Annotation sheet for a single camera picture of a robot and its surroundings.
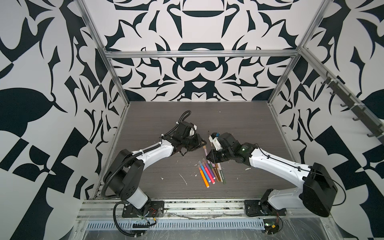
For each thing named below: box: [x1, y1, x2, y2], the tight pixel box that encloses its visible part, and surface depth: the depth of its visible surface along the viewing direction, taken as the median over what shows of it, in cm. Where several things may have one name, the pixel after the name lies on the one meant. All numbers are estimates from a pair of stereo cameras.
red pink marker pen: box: [202, 162, 216, 185], surface depth 86 cm
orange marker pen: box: [197, 165, 210, 188], surface depth 86 cm
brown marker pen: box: [214, 163, 221, 182], surface depth 88 cm
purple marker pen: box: [202, 158, 216, 180], surface depth 87 cm
